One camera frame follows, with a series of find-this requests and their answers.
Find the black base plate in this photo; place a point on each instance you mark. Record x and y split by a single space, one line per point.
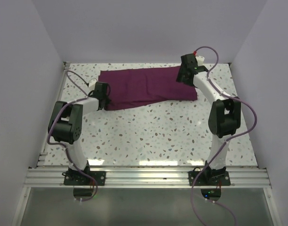
74 178
204 180

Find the aluminium rail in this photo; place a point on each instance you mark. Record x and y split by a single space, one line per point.
150 177
43 153

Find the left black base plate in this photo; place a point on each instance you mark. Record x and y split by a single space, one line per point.
74 178

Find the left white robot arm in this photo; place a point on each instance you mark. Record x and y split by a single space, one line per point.
65 125

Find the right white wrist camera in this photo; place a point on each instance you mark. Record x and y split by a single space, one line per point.
200 60

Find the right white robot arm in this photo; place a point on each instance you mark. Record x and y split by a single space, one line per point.
225 113

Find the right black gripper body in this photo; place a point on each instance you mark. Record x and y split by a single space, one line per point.
180 76

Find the aluminium front rail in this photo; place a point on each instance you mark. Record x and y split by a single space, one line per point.
150 177

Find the aluminium left side rail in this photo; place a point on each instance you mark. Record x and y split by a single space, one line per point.
43 153

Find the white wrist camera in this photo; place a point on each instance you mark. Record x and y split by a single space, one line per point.
200 60
92 82

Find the purple cloth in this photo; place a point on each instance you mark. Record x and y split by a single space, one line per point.
138 87

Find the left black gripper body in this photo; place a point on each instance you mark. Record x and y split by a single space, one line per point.
107 100

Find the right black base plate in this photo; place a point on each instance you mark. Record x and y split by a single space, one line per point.
204 180

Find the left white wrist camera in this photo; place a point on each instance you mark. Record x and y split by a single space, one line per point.
92 82

